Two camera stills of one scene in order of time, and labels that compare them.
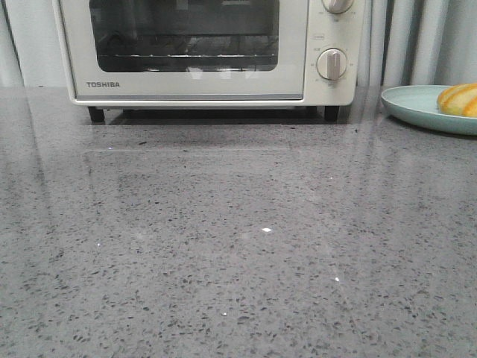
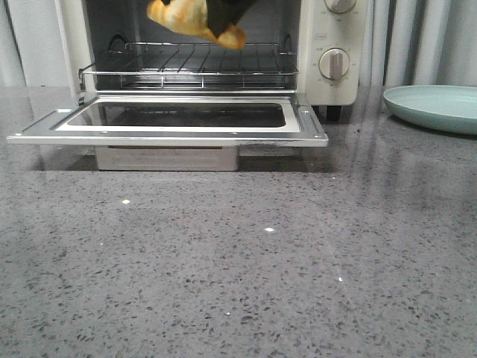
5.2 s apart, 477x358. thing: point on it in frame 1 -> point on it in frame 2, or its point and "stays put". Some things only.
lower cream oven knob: (332, 63) stays put
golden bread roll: (459, 100) -> (190, 17)
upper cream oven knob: (337, 6) stays put
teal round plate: (418, 105) stays put
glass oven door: (186, 50) -> (252, 120)
